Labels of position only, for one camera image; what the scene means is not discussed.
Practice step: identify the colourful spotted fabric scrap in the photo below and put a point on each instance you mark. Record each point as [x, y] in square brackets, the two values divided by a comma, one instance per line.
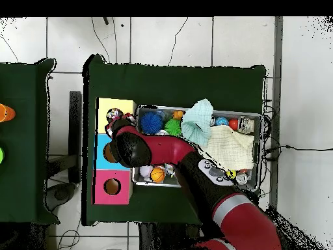
[114, 113]

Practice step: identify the mint muslin cloth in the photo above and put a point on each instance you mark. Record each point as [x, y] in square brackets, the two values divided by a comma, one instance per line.
[197, 122]

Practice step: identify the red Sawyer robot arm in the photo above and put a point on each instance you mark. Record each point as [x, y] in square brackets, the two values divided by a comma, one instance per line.
[169, 148]

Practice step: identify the shallow clear mesh bin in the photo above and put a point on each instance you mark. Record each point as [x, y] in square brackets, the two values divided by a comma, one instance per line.
[156, 182]

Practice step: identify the wooden box with three holes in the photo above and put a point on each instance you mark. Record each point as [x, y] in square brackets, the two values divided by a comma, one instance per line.
[111, 195]

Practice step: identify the blue spiky ball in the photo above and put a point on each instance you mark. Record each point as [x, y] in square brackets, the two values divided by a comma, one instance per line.
[151, 122]

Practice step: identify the green spiky ball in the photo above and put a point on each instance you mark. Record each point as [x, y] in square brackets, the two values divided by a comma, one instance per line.
[173, 127]

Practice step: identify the orange rubber toy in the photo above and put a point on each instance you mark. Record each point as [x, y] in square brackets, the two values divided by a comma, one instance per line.
[178, 114]

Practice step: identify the white baseball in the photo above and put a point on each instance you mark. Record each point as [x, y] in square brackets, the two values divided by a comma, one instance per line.
[146, 171]

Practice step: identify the dark green table cloth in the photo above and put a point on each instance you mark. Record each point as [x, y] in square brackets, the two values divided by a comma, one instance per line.
[177, 86]

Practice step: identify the small orange basketball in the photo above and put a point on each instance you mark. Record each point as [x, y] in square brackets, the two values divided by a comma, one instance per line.
[158, 174]

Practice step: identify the blue globe ball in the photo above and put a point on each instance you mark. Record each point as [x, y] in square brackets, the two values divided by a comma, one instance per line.
[222, 121]

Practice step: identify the orange red ball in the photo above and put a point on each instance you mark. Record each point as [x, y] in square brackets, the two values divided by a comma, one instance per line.
[233, 124]

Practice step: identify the cream muslin cloth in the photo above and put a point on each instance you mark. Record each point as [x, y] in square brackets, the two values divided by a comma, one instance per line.
[231, 148]

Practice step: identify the dark green side table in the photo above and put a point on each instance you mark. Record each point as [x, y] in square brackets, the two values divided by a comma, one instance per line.
[20, 143]

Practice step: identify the orange cone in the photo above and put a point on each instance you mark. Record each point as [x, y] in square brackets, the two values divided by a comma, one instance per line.
[6, 113]

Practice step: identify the bright green object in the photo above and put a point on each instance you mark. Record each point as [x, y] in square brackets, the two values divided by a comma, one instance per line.
[1, 155]

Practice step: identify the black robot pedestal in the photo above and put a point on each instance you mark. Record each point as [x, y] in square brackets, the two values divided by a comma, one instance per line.
[166, 239]

